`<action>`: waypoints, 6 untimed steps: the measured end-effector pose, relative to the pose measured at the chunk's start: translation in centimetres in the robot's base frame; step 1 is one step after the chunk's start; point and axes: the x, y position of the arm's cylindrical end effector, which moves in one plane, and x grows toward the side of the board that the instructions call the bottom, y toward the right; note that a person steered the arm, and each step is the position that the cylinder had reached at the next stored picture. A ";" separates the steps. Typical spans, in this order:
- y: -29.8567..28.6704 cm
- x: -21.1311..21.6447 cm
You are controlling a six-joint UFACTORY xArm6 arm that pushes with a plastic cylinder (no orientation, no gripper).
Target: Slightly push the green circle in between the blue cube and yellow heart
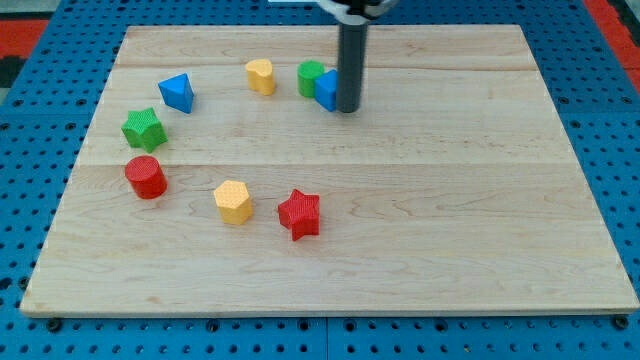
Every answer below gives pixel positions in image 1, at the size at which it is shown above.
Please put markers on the green star block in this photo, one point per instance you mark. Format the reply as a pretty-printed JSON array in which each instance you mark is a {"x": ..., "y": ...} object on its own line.
[{"x": 144, "y": 130}]

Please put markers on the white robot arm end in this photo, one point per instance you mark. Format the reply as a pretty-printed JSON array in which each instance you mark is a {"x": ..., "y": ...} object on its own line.
[{"x": 356, "y": 12}]

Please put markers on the yellow heart block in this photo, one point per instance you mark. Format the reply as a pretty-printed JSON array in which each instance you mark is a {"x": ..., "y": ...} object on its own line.
[{"x": 260, "y": 76}]

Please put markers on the wooden board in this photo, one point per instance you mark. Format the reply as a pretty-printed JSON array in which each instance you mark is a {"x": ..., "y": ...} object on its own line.
[{"x": 453, "y": 190}]

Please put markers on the blue triangle block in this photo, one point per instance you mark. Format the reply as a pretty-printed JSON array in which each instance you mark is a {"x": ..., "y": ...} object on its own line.
[{"x": 177, "y": 93}]

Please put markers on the red cylinder block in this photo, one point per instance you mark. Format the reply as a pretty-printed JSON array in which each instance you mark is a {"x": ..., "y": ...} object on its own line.
[{"x": 146, "y": 177}]

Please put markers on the yellow hexagon block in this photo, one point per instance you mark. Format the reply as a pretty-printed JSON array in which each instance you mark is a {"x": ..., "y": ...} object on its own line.
[{"x": 233, "y": 201}]

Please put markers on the green cylinder block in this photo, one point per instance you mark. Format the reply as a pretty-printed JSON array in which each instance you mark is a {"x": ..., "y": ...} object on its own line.
[{"x": 307, "y": 72}]

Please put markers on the red star block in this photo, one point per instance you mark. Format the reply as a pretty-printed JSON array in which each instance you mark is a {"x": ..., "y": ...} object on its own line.
[{"x": 300, "y": 214}]

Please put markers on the blue cube block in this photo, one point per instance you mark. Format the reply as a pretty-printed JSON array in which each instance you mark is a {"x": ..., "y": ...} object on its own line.
[{"x": 326, "y": 90}]

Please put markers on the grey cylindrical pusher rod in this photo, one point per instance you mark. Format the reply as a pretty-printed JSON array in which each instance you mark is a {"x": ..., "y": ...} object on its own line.
[{"x": 352, "y": 41}]

